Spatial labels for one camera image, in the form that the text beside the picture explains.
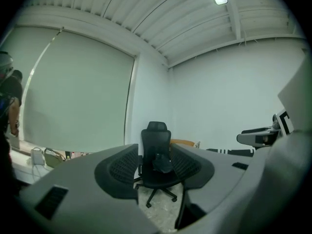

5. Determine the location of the white box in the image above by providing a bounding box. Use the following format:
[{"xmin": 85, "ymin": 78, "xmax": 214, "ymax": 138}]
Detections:
[{"xmin": 30, "ymin": 147, "xmax": 45, "ymax": 166}]

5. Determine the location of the beige tote bag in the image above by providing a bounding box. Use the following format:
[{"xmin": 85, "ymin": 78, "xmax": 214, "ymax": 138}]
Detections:
[{"xmin": 43, "ymin": 148, "xmax": 67, "ymax": 168}]

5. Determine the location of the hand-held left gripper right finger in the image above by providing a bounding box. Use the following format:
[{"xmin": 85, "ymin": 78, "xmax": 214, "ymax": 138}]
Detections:
[{"xmin": 170, "ymin": 143, "xmax": 254, "ymax": 230}]

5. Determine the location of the wooden table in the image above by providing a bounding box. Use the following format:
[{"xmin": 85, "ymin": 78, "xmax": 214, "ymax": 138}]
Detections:
[{"xmin": 170, "ymin": 138, "xmax": 196, "ymax": 148}]

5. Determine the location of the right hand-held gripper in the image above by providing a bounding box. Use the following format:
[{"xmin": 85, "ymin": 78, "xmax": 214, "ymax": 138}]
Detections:
[{"xmin": 236, "ymin": 108, "xmax": 294, "ymax": 148}]

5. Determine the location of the black bag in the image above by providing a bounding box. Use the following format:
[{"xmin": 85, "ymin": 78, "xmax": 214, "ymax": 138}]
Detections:
[{"xmin": 152, "ymin": 153, "xmax": 175, "ymax": 174}]

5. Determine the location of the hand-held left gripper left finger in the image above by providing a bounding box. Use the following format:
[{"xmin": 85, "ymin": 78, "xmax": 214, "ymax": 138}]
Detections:
[{"xmin": 18, "ymin": 143, "xmax": 159, "ymax": 234}]

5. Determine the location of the black office chair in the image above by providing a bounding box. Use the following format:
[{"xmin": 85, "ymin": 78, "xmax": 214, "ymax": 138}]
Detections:
[{"xmin": 133, "ymin": 121, "xmax": 182, "ymax": 209}]

